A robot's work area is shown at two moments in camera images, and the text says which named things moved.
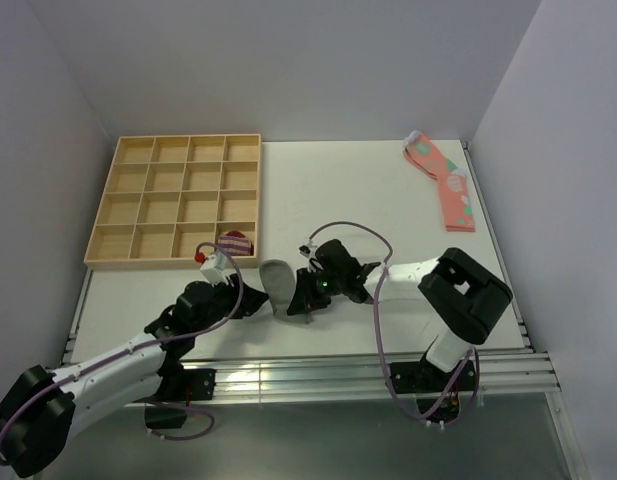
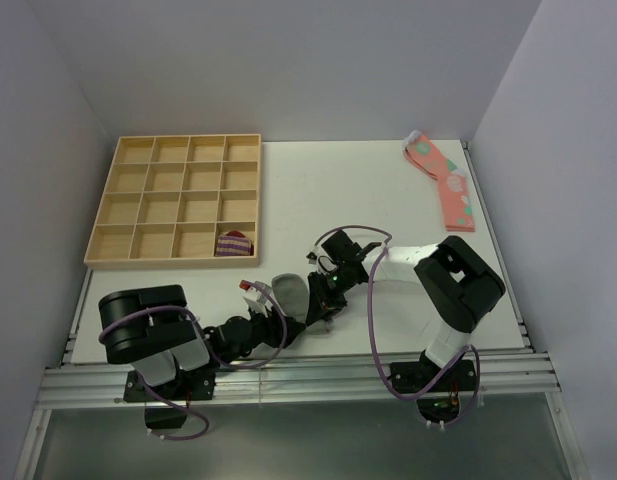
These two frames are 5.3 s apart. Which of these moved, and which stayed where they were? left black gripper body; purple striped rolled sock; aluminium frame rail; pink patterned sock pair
Moved: left black gripper body
Stayed: aluminium frame rail; purple striped rolled sock; pink patterned sock pair
